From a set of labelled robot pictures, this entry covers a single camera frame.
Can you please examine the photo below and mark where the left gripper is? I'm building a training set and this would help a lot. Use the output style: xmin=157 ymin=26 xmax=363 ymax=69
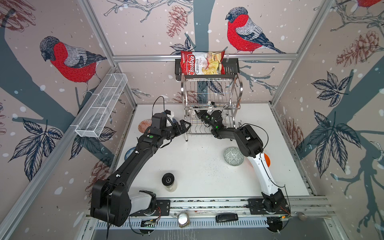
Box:
xmin=160 ymin=119 xmax=191 ymax=140

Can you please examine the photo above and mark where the steel two-tier dish rack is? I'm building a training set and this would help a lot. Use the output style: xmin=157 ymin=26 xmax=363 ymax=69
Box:
xmin=181 ymin=73 xmax=243 ymax=141

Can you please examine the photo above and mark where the green patterned bowl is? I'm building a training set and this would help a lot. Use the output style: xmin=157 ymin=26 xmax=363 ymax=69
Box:
xmin=224 ymin=147 xmax=244 ymax=167

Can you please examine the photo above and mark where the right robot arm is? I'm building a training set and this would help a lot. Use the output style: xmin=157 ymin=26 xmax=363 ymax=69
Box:
xmin=195 ymin=110 xmax=291 ymax=214

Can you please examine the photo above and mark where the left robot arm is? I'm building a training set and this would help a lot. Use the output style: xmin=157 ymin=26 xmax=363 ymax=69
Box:
xmin=90 ymin=110 xmax=191 ymax=227

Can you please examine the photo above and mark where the red patterned bowl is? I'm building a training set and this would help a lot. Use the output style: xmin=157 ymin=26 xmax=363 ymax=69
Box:
xmin=138 ymin=119 xmax=152 ymax=133

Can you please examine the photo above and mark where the black lidded glass jar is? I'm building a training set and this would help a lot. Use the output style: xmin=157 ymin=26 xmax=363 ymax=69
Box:
xmin=162 ymin=173 xmax=177 ymax=192

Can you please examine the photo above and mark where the blue floral bowl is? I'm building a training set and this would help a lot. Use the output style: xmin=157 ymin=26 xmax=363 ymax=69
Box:
xmin=124 ymin=147 xmax=136 ymax=161

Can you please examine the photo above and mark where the red cassava chips bag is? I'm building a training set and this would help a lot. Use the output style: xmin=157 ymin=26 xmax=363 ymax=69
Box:
xmin=181 ymin=51 xmax=225 ymax=76

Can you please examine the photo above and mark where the orange plastic bowl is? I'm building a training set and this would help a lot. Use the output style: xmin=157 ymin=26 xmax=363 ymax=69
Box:
xmin=264 ymin=154 xmax=271 ymax=167

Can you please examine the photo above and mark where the round silver object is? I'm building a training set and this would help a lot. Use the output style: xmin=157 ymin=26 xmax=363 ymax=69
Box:
xmin=177 ymin=212 xmax=190 ymax=228

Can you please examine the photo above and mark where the black remote device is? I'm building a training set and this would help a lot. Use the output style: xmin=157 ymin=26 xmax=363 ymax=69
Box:
xmin=215 ymin=213 xmax=239 ymax=224

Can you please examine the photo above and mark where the black wall basket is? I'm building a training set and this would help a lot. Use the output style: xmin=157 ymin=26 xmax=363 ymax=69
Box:
xmin=175 ymin=59 xmax=240 ymax=81

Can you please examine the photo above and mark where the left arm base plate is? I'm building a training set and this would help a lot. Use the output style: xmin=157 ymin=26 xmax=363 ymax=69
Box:
xmin=130 ymin=199 xmax=171 ymax=217

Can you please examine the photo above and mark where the white wire wall basket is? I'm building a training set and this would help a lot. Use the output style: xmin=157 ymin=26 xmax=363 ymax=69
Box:
xmin=75 ymin=73 xmax=128 ymax=138

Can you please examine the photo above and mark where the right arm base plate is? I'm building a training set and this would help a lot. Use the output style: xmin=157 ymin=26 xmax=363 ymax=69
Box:
xmin=246 ymin=198 xmax=291 ymax=215

